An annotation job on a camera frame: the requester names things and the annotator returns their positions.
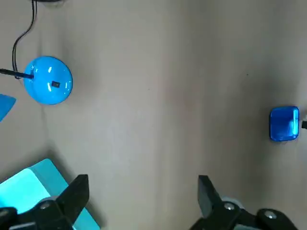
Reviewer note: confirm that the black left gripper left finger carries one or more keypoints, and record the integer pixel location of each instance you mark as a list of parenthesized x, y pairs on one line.
[(67, 203)]

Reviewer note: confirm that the teal plastic bin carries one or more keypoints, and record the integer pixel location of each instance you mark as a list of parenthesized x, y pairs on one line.
[(26, 184)]

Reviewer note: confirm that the blue desk lamp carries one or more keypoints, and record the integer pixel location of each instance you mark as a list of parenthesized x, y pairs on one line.
[(48, 79)]

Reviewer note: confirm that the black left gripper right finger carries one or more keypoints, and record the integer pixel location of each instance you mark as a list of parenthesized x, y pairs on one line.
[(211, 203)]

